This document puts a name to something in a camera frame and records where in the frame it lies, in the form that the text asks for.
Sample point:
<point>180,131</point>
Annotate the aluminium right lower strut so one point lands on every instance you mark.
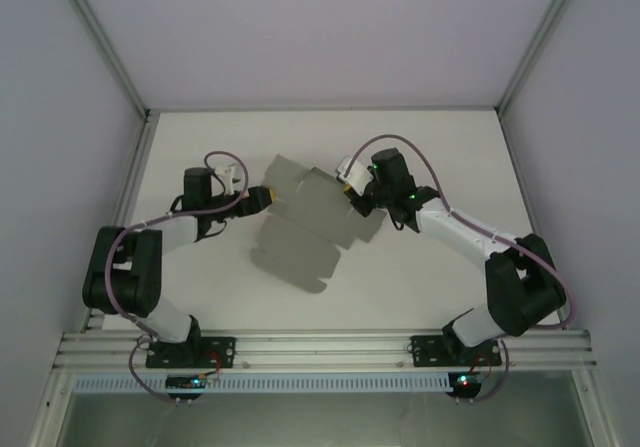
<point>595,407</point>

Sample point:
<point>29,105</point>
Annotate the right circuit board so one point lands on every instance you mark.
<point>465,381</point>

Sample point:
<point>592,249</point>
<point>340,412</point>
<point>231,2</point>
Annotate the aluminium frame post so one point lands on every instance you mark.
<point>102,32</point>
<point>539,32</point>

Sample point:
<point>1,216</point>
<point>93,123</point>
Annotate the aluminium left lower strut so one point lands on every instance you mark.
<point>50,407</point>

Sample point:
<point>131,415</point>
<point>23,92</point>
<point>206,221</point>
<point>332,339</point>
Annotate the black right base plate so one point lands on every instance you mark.
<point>425,349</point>

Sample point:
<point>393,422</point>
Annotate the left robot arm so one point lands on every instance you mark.
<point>175,229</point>

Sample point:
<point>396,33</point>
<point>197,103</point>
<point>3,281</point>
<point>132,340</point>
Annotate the grey paper box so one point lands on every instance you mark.
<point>310,217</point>

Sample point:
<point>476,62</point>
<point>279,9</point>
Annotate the aluminium mounting rail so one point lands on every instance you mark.
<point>320,349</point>

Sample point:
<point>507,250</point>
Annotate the aluminium left frame post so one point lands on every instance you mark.
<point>102,32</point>

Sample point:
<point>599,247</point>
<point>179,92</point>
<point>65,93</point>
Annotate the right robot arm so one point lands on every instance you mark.
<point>450,222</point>

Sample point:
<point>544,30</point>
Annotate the circuit board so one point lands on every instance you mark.
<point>465,381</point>
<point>187,382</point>

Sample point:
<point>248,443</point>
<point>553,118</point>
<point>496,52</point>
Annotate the aluminium strut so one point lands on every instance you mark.
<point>595,407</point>
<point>50,407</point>

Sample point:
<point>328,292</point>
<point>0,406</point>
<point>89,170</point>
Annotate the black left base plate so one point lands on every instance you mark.
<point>220,344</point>

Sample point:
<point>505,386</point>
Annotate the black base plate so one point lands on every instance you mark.
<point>425,349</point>
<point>220,344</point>

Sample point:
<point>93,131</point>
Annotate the left circuit board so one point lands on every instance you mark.
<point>187,382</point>

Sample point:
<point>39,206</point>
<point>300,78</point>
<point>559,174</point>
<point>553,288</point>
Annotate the aluminium side rail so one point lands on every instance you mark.
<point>133,177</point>

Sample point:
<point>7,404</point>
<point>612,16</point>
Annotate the aluminium right frame post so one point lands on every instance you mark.
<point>539,32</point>

